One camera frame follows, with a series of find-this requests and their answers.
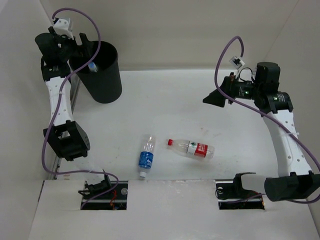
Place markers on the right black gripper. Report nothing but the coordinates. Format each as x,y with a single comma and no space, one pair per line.
230,84

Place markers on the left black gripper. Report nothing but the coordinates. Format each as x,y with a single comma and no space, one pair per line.
72,44

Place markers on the clear unlabelled plastic bottle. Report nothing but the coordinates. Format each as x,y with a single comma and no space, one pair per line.
93,67

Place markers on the red-capped red-label bottle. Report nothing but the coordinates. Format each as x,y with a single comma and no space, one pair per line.
191,149

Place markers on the blue-label clear bottle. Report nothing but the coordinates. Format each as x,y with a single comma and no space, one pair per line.
146,155

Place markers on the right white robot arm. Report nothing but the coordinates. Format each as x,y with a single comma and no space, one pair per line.
296,180

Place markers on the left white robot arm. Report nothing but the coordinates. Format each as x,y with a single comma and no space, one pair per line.
63,134

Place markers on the black plastic waste bin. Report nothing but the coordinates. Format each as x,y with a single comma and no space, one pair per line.
104,85

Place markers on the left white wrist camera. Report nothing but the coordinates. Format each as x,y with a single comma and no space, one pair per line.
63,27

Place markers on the right aluminium frame rail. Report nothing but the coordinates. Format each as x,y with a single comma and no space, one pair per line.
259,76

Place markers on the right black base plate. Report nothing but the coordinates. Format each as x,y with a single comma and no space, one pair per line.
232,196

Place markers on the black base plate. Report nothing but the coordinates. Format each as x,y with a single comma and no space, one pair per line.
232,196
114,200

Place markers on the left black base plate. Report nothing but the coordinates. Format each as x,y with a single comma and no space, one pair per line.
114,200

